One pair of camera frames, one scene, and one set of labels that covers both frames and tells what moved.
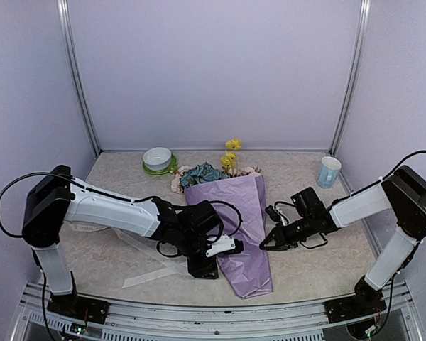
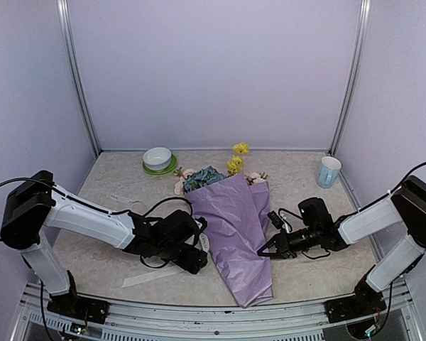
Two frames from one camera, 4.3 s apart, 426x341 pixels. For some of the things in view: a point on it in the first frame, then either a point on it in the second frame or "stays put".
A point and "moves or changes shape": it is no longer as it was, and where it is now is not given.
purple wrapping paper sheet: [241, 202] moves or changes shape
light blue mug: [328, 172] stays put
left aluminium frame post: [63, 19] stays put
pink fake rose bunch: [176, 185] moves or changes shape
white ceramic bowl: [157, 159] stays put
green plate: [171, 169] stays put
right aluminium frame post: [365, 20] stays put
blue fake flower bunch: [201, 174] moves or changes shape
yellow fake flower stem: [230, 160] moves or changes shape
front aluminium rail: [304, 322] stays put
